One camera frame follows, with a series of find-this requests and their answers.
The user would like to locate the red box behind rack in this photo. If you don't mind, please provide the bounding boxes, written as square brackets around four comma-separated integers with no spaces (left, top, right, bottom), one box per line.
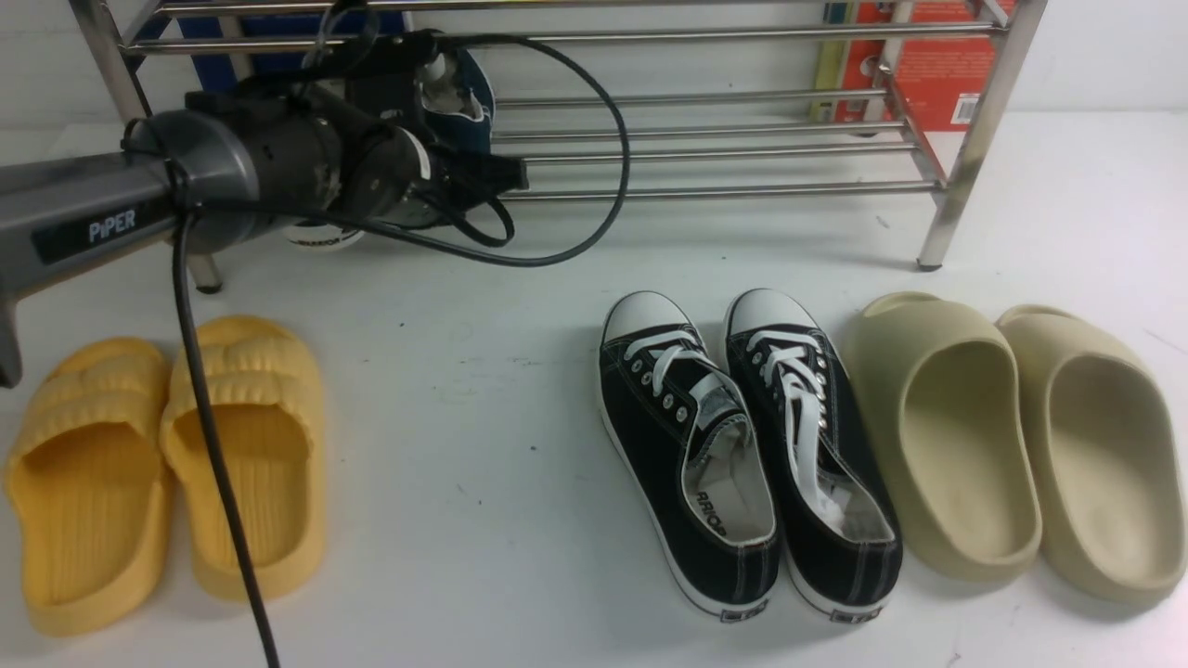
[815,4,996,133]

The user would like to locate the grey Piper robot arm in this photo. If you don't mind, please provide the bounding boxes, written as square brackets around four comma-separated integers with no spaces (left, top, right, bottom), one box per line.
[4,31,529,389]

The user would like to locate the right black lace-up sneaker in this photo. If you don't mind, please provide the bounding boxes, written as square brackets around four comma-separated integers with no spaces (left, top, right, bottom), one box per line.
[723,289,905,624]

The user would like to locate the left black lace-up sneaker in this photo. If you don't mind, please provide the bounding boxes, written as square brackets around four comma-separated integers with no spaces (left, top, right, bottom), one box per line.
[594,290,781,624]

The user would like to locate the yellow slipper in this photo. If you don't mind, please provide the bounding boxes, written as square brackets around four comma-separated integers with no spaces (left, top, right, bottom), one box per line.
[160,315,328,601]
[4,338,173,637]

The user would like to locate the left yellow slipper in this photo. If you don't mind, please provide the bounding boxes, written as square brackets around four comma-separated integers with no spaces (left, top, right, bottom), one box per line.
[4,338,173,637]

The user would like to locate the right yellow slipper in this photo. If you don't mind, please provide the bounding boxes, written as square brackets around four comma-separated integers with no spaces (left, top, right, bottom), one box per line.
[160,315,328,601]

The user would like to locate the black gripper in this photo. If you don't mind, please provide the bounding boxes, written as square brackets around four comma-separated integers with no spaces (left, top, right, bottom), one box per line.
[321,64,529,233]

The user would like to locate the stainless steel shoe rack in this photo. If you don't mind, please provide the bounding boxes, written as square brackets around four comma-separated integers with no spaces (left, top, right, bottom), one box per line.
[71,1,1047,272]

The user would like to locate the black lace-up sneaker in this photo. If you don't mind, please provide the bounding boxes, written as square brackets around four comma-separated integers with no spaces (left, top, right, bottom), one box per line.
[594,290,781,624]
[723,289,905,624]

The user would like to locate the left beige foam slide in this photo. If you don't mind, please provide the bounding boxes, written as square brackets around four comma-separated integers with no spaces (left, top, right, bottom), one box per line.
[843,291,1042,582]

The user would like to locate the navy canvas sneaker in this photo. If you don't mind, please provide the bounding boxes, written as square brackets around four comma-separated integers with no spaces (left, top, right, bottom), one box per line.
[283,221,366,252]
[419,49,497,155]

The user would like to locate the right beige foam slide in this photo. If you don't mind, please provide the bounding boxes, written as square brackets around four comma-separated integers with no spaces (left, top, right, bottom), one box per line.
[997,304,1184,609]

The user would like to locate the beige foam slide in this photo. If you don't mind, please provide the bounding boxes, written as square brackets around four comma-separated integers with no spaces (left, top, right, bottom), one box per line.
[997,304,1184,609]
[843,291,1042,582]

